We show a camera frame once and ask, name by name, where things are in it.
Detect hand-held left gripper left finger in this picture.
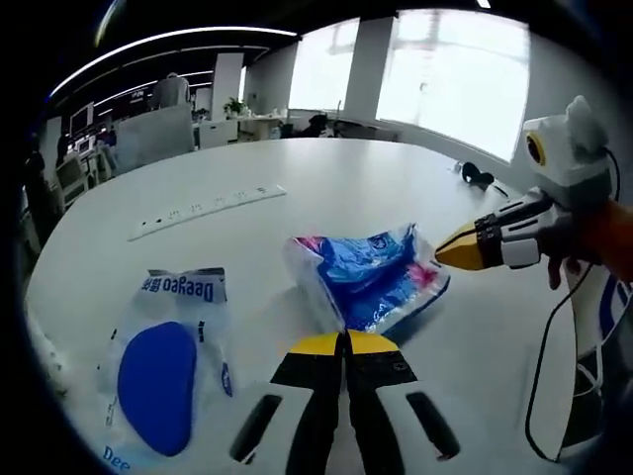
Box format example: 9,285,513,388
217,331,347,475

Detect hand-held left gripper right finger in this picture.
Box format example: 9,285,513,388
345,331,476,475

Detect blue tissue pack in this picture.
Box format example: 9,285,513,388
282,223,451,337

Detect white wipes packet blue oval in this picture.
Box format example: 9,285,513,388
98,266,236,475

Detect person's right hand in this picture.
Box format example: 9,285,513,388
546,200,624,291

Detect black headphones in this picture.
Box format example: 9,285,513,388
459,160,496,190

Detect white power strip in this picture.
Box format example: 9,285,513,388
127,183,288,242

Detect dark bulky object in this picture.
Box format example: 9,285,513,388
301,113,330,138

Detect grey desk partition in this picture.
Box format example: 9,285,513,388
116,106,195,174

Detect curved ceiling light strip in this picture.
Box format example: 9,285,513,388
48,27,298,100

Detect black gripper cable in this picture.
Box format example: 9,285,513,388
524,261,594,464

